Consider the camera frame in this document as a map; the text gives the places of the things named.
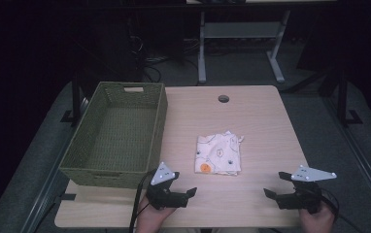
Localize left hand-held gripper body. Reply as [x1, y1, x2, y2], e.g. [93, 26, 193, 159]
[146, 161, 189, 211]

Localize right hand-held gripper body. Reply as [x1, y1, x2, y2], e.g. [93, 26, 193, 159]
[275, 164, 338, 215]

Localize white patterned cloth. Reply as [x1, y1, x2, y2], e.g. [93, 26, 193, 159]
[193, 129, 246, 177]

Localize green woven basket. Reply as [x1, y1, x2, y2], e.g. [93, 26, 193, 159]
[58, 81, 169, 190]

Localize person's left hand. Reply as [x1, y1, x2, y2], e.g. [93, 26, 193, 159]
[134, 193, 178, 233]

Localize person's right hand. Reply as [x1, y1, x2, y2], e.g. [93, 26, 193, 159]
[297, 203, 336, 233]

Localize black metal stand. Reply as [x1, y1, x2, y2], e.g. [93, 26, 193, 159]
[59, 72, 89, 128]
[333, 62, 364, 128]

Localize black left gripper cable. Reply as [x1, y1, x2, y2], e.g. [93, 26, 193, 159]
[128, 169, 158, 233]

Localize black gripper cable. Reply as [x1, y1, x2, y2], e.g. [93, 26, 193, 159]
[128, 169, 158, 233]
[319, 186, 366, 233]

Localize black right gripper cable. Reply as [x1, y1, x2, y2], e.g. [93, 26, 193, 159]
[319, 186, 366, 233]

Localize grey metal floor rail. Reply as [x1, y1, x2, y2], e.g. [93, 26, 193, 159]
[19, 96, 90, 233]
[322, 95, 371, 225]

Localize black floor cables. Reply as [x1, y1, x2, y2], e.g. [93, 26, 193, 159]
[126, 33, 201, 84]

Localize white metal desk frame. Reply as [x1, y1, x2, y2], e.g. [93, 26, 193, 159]
[186, 0, 337, 84]

